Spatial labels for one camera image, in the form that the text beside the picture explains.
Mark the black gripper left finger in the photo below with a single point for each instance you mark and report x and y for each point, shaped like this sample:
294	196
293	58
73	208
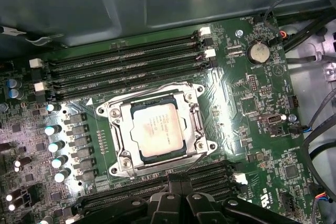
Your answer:
165	212

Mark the metal internal USB connector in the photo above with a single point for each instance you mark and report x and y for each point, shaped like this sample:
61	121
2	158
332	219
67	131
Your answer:
270	119

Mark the metal CPU socket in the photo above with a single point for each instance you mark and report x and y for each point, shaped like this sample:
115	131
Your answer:
125	163

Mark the silver coin battery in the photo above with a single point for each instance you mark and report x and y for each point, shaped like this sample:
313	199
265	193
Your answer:
258	52

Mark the green motherboard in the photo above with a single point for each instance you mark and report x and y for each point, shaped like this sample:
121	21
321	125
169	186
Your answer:
231	98

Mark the thin metal locking lever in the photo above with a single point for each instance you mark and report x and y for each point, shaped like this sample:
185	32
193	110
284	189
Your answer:
195	163
144	93

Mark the black and grey PC case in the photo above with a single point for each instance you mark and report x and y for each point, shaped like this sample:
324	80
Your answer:
78	3

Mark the silver-topped CPU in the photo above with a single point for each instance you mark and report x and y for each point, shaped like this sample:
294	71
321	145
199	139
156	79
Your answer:
157	129

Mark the metal socket cover frame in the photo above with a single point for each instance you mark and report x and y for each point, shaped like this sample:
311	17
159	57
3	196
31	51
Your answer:
127	134

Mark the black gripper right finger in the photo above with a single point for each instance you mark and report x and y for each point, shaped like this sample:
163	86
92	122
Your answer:
204	212

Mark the blue-topped cylindrical capacitor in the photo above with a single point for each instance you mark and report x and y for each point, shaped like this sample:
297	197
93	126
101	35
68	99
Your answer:
53	147
60	177
57	163
51	107
50	130
15	93
13	83

